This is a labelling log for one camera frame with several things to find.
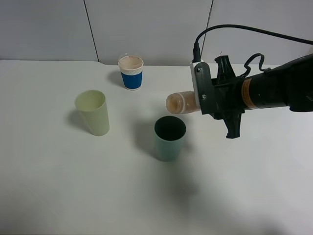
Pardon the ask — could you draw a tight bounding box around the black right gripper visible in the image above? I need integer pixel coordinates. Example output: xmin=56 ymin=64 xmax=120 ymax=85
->
xmin=211 ymin=55 xmax=245 ymax=139

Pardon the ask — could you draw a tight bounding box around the pink label drink bottle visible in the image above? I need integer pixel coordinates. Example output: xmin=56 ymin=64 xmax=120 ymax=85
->
xmin=166 ymin=91 xmax=200 ymax=114

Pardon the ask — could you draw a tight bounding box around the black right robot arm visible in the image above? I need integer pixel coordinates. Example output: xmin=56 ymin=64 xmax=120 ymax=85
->
xmin=213 ymin=53 xmax=313 ymax=139

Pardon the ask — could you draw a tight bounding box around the teal plastic cup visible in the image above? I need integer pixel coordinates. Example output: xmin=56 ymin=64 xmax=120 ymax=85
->
xmin=154 ymin=116 xmax=186 ymax=162

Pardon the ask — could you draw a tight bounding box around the blue sleeved paper cup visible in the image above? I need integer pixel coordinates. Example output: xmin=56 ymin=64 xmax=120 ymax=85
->
xmin=118 ymin=53 xmax=144 ymax=91

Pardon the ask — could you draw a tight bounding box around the light green plastic cup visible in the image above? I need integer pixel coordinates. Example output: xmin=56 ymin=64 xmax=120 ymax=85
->
xmin=74 ymin=90 xmax=110 ymax=136

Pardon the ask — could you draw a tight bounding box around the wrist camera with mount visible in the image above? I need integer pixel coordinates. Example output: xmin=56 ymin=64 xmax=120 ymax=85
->
xmin=190 ymin=61 xmax=217 ymax=117

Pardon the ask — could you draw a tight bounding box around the black camera cable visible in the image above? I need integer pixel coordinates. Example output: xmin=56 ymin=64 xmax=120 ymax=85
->
xmin=193 ymin=23 xmax=313 ymax=74

